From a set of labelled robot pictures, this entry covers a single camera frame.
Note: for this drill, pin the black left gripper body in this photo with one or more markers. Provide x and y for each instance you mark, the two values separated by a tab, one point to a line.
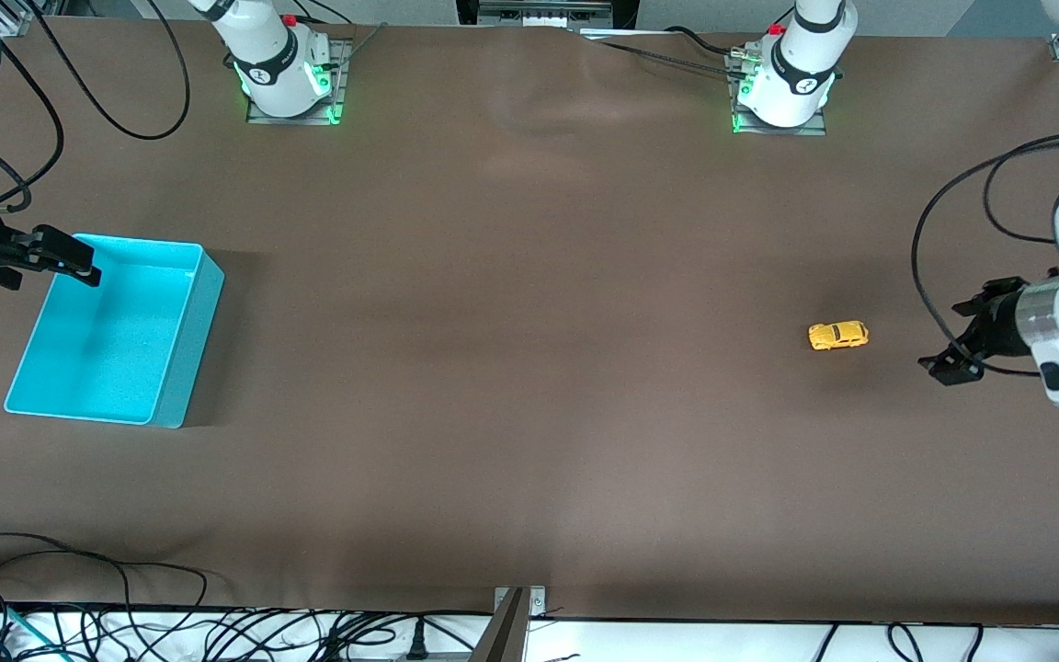
998	328

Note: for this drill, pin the yellow beetle toy car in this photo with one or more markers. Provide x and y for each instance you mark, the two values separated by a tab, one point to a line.
837	336

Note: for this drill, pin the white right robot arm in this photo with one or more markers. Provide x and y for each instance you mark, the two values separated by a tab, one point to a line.
272	64

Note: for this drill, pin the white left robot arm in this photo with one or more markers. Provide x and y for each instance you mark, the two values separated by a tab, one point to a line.
796	64

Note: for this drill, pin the teal plastic bin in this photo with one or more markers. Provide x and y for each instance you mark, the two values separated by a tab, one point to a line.
107	340

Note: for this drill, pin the black equipment box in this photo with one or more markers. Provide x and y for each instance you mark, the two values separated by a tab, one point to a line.
548	9

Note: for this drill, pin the black power plug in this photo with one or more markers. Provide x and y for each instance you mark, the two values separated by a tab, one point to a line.
416	642

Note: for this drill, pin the grey power strip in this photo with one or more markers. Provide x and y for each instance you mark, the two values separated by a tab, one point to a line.
447	656

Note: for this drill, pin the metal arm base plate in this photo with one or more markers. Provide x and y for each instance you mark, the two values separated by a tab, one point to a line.
337	78
805	130

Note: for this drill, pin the small metal bracket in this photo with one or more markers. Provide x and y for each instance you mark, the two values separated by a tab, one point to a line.
537	602

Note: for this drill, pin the grey camera mount pole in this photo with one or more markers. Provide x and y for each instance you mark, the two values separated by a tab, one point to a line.
502	634

